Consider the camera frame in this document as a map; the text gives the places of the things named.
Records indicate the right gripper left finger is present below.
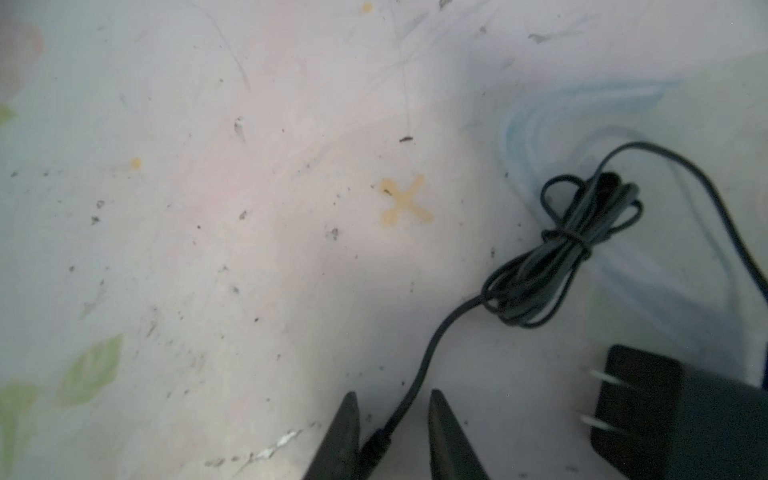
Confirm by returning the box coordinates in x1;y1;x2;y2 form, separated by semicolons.
303;391;361;480

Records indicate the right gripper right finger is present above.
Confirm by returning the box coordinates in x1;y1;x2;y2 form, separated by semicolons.
428;389;489;480

